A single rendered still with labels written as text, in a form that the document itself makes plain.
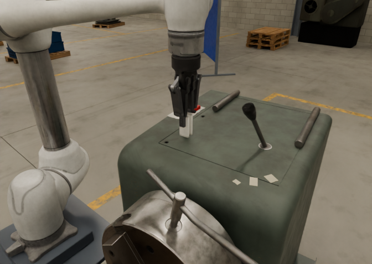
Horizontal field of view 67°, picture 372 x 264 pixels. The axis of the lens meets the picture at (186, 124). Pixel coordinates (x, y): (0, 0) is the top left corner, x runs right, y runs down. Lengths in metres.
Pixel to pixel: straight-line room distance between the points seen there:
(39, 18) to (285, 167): 0.72
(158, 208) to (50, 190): 0.55
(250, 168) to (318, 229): 1.79
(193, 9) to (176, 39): 0.08
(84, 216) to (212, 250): 0.85
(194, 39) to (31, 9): 0.41
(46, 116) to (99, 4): 0.49
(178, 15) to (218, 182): 0.39
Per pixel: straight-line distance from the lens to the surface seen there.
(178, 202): 0.52
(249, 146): 0.80
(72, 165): 1.19
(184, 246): 0.57
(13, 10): 0.86
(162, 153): 0.75
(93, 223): 1.32
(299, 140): 0.83
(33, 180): 1.08
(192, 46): 0.68
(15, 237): 1.29
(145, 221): 0.60
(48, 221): 1.13
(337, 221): 2.59
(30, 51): 1.05
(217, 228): 0.63
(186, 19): 0.67
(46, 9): 0.82
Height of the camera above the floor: 1.66
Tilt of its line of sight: 27 degrees down
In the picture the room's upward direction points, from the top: straight up
